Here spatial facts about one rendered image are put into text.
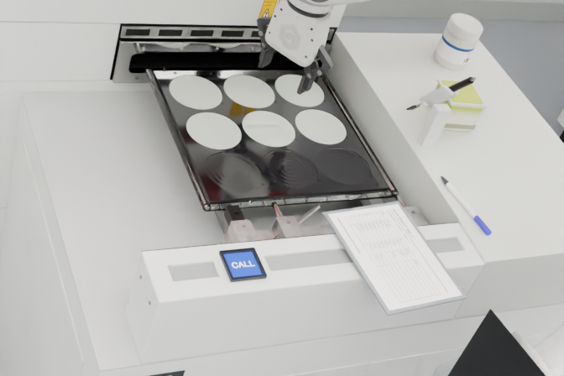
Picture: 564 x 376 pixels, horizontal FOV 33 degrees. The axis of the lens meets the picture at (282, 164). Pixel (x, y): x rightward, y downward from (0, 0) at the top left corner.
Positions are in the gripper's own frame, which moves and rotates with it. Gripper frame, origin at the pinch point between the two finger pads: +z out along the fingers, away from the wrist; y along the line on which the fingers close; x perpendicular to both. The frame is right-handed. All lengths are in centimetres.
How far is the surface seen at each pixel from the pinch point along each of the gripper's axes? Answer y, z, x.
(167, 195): -0.8, 16.0, -26.6
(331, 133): 11.5, 8.0, 3.7
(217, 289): 25, 2, -48
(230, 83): -9.5, 8.0, -1.3
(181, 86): -14.1, 8.0, -10.4
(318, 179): 17.4, 8.0, -9.1
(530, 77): -3, 98, 228
